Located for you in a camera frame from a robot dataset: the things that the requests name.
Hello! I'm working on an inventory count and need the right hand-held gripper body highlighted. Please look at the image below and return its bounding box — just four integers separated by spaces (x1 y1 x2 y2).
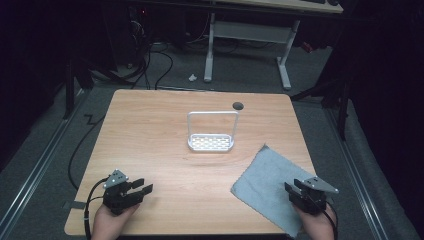
288 176 340 215

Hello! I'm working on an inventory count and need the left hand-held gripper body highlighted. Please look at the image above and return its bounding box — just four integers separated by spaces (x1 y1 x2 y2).
102 169 145 216

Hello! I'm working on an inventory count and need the person's left hand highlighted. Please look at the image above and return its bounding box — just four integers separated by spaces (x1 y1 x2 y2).
91 203 141 240

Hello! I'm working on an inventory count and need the person's right hand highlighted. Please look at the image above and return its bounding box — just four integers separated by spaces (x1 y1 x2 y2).
294 203 338 240

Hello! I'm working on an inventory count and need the grey cloth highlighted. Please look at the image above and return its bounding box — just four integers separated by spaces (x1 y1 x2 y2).
230 143 335 239

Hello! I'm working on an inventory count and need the grey tape strip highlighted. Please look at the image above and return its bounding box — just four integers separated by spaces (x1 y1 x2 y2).
62 200 88 211

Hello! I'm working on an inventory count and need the black metal stand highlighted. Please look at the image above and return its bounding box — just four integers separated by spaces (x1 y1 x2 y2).
289 74 353 142
62 54 96 121

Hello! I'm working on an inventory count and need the black computer tower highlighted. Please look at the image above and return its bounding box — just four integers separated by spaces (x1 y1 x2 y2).
125 5 153 68

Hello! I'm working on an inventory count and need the white-legged desk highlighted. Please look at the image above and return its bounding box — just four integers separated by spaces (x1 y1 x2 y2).
203 0 345 91

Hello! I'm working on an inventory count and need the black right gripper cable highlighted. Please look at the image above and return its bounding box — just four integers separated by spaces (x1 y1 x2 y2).
321 202 340 240

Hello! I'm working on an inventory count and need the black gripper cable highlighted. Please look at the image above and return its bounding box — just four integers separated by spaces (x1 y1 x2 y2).
83 177 112 240
321 202 340 240

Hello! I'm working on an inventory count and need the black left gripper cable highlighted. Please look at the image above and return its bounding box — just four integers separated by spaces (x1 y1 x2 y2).
83 177 112 240

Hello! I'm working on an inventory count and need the metal floor rail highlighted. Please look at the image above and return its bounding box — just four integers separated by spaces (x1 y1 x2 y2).
323 108 390 240
0 89 88 236

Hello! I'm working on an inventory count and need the black floor cable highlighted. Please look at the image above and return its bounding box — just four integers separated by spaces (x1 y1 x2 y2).
67 113 107 192

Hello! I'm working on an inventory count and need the white rack with handle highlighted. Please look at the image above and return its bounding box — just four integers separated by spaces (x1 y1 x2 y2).
186 110 241 153

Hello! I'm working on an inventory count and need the bundle of black cables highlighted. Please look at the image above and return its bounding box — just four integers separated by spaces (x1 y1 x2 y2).
128 41 175 91

